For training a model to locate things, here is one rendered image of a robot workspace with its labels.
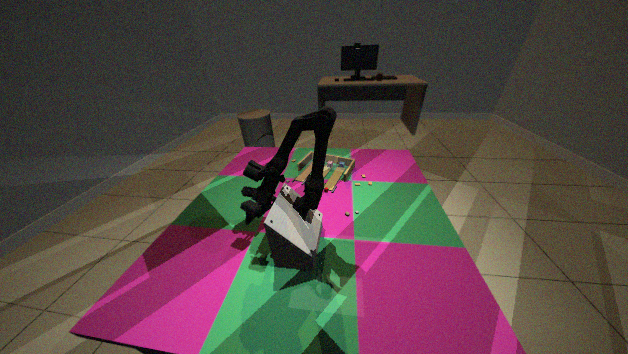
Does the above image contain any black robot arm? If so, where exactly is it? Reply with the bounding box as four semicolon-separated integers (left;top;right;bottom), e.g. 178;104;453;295
243;106;336;217

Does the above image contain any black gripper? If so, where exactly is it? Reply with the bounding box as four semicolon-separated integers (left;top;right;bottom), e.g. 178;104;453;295
240;185;277;225

